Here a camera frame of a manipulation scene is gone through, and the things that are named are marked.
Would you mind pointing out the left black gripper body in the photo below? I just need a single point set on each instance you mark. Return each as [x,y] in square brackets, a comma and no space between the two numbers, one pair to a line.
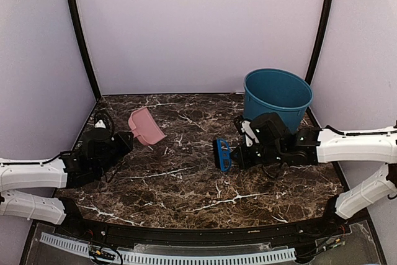
[124,148]

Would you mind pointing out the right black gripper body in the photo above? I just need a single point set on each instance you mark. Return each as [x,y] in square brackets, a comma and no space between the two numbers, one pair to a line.
[250,161]

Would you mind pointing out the blue hand brush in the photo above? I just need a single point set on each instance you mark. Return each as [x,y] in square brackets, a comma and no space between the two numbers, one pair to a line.
[221,153]

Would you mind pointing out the pink plastic dustpan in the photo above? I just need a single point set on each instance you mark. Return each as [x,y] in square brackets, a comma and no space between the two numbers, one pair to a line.
[144,128]

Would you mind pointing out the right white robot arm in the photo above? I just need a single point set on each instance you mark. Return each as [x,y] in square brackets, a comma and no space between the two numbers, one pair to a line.
[268,141]

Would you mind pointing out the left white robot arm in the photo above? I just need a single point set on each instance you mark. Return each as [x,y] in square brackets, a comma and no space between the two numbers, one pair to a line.
[100,150]

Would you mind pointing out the blue plastic waste bin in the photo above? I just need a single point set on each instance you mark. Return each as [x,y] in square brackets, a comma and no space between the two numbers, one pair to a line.
[272,90]

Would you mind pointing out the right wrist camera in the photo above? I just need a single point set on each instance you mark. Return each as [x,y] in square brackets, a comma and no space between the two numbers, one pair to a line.
[243,127]

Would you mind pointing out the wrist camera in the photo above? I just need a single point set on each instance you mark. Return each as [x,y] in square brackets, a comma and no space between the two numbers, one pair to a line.
[102,119]
[243,127]

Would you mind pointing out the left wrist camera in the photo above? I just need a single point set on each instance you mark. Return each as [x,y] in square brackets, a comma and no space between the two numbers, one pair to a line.
[102,119]

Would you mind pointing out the black table front rail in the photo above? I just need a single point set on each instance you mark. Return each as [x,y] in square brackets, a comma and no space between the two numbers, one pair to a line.
[298,234]

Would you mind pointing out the white slotted cable duct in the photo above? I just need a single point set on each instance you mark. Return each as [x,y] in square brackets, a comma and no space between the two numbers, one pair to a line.
[156,254]

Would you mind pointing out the right black frame post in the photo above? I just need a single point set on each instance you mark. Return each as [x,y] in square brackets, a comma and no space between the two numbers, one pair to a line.
[318,43]

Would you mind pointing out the black frame post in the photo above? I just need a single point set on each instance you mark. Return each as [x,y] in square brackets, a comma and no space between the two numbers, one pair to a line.
[318,43]
[81,41]

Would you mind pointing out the left black frame post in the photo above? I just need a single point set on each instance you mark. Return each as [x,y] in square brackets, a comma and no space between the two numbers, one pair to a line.
[81,41]

